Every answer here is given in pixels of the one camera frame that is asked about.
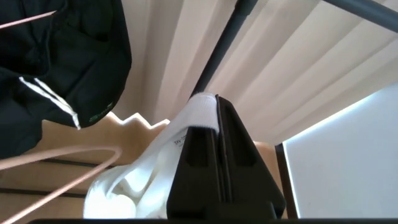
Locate black shorts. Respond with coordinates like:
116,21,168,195
0,0,133,159

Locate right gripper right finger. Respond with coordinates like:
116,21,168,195
216,95,287,218

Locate pink clothes hanger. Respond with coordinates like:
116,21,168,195
0,145,123,224
0,11,57,30

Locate white printed garment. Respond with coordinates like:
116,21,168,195
83,92,220,219

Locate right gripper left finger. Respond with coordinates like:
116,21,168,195
167,126,222,218

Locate black clothes rack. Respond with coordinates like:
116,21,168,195
0,0,398,198

